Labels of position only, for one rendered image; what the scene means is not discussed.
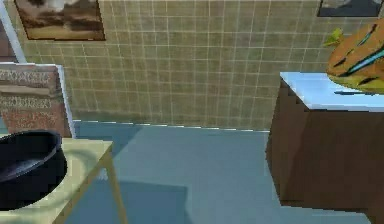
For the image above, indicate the orange striped fish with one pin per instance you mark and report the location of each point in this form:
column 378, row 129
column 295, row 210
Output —
column 358, row 60

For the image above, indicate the pale yellow table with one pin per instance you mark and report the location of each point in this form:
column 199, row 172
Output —
column 83, row 166

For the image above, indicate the brown cabinet with white top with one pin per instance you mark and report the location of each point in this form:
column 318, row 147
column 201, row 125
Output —
column 330, row 153

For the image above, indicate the brown framed landscape picture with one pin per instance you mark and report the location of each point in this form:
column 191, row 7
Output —
column 63, row 20

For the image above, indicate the brown patterned white-framed panel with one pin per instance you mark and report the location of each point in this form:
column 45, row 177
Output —
column 30, row 100

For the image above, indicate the black round pot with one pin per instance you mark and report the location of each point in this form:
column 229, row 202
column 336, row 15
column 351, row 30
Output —
column 28, row 166

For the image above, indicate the dark framed picture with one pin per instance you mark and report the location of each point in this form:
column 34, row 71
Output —
column 350, row 8

